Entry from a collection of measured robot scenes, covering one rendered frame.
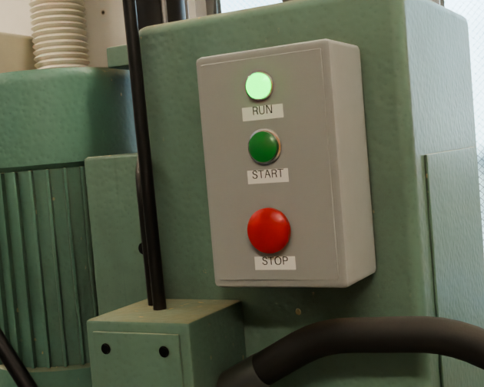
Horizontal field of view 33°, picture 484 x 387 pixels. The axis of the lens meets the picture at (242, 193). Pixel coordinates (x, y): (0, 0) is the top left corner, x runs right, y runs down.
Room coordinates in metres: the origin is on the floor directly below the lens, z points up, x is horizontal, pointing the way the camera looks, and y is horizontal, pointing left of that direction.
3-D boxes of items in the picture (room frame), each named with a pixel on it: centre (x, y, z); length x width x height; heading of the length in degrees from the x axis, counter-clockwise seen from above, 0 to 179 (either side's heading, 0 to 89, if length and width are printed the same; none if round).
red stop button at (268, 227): (0.53, -0.02, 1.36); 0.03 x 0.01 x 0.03; 62
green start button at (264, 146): (0.53, -0.02, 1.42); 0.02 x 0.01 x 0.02; 62
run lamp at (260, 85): (0.53, -0.02, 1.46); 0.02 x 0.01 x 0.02; 62
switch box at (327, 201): (0.56, -0.03, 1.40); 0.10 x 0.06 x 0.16; 62
